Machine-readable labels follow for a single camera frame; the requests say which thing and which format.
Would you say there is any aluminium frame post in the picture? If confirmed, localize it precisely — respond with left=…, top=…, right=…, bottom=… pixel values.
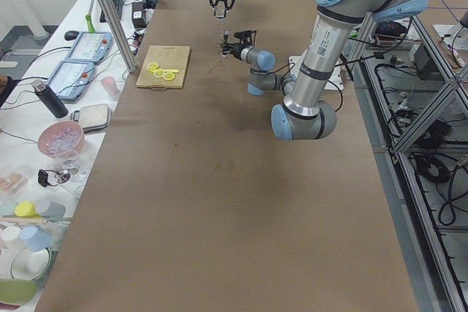
left=98, top=0, right=137, bottom=73

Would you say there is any steel double jigger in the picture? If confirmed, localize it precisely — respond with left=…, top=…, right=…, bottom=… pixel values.
left=220, top=31, right=229, bottom=44

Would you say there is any blue teach pendant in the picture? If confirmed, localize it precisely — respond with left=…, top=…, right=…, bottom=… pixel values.
left=67, top=31, right=113, bottom=64
left=47, top=60, right=95, bottom=102

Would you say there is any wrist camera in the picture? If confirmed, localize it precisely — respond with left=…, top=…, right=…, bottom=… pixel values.
left=233, top=30, right=257, bottom=45

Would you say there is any far lemon slice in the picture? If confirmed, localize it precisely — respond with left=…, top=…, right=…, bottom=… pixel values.
left=146, top=62, right=159, bottom=72

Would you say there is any wooden cutting board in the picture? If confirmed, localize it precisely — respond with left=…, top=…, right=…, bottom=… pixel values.
left=135, top=45, right=191, bottom=90

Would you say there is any black water bottle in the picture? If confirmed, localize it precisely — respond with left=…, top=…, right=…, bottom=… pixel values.
left=31, top=79, right=68, bottom=118

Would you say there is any pink plastic cup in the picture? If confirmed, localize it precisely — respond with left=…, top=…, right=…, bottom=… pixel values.
left=100, top=76, right=119, bottom=96

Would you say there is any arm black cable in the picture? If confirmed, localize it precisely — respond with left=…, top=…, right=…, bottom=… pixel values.
left=268, top=52, right=344, bottom=113

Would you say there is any near blue teach pendant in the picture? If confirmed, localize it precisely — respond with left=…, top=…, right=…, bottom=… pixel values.
left=47, top=60, right=95, bottom=102

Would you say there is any lemon slice near handle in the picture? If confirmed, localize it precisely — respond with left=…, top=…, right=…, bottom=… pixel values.
left=162, top=72, right=176, bottom=82

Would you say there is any pink bowl with ice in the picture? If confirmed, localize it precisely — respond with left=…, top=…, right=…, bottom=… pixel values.
left=37, top=121, right=85, bottom=158

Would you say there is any far blue teach pendant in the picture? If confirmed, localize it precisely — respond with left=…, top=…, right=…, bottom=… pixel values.
left=67, top=31, right=113, bottom=64

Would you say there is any small clear glass measuring cup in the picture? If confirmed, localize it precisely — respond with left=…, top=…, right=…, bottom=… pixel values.
left=214, top=9, right=225, bottom=20

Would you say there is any middle lemon slice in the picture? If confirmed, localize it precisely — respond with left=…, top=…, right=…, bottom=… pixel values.
left=153, top=69, right=165, bottom=78

